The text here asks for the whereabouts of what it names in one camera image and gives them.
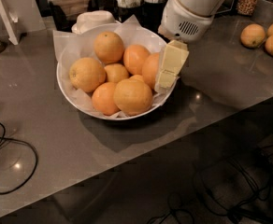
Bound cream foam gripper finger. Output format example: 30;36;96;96
154;40;189;93

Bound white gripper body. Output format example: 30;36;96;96
158;0;214;43

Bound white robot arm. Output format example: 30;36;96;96
161;0;273;93

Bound small hidden orange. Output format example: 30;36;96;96
130;75;144;82

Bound front large orange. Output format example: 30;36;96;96
113;78;153;116

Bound small centre orange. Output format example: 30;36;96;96
105;63;129;83

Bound white bowl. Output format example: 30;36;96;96
55;22;180;121

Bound black cup holder middle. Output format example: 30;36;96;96
142;2;165;33

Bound black cup holder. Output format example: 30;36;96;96
142;2;165;33
118;6;143;22

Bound black cup holder left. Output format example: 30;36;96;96
118;6;143;22

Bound white paper liner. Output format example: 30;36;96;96
52;14;180;119

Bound white sign stand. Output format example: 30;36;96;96
0;0;21;45

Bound black floor cables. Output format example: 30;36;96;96
145;133;273;224

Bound black cable on table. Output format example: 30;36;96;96
0;118;39;196

